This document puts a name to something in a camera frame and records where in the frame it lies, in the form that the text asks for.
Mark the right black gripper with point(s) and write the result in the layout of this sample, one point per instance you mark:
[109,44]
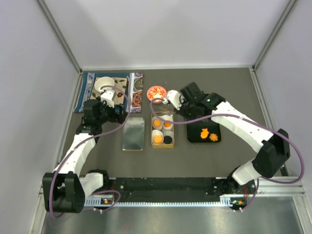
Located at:
[181,111]

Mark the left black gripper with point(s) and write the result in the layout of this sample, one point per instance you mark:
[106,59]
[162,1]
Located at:
[117,118]

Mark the black serving tongs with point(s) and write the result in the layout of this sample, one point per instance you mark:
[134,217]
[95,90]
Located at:
[167,111]

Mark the orange round cookie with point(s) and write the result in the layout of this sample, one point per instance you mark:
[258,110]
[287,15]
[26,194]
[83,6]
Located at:
[158,139]
[167,125]

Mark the orange flower cookie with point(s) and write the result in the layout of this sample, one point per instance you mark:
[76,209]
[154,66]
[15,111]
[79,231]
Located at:
[157,123]
[213,137]

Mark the black sandwich cookie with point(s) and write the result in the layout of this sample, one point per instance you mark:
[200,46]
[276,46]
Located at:
[168,139]

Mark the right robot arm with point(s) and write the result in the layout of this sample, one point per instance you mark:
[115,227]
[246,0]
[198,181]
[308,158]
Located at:
[272,150]

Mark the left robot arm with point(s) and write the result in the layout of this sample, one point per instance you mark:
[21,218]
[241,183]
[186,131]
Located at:
[63,190]

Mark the black rectangular tray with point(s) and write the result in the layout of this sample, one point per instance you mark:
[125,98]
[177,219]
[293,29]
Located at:
[194,129]

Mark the orange fish shaped cookie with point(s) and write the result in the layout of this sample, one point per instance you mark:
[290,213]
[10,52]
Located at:
[204,133]

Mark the white paper cup top-right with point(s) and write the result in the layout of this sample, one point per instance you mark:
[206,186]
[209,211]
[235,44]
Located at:
[169,119]

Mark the white ceramic cup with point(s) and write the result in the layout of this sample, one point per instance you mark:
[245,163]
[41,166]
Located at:
[103,83]

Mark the blue patterned placemat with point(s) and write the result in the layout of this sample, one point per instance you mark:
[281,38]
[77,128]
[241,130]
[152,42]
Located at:
[134,89]

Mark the floral square coaster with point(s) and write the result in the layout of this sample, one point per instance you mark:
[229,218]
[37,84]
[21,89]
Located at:
[120,83]

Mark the orange flower cookie bottom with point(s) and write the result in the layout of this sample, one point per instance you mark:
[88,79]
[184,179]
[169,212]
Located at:
[213,137]

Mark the white paper cup bottom-right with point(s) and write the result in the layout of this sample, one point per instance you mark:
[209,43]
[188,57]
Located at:
[170,133]

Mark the white paper cup top-left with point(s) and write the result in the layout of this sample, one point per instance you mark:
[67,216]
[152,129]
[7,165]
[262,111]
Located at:
[157,128]

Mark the red patterned small bowl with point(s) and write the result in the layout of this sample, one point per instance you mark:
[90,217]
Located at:
[155,93]

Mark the gold cookie tin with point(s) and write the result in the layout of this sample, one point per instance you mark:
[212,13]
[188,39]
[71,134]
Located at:
[164,146]

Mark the white paper cup bottom-left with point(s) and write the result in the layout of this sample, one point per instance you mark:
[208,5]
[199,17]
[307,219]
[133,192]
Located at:
[156,132]

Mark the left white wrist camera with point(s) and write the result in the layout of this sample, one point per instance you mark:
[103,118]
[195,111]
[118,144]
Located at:
[108,97]

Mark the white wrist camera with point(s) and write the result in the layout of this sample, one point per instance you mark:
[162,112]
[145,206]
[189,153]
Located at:
[108,97]
[175,98]

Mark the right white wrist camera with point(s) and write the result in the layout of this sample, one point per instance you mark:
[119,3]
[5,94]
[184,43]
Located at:
[175,98]

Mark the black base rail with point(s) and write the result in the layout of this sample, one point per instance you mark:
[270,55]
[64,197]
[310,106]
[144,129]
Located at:
[169,189]

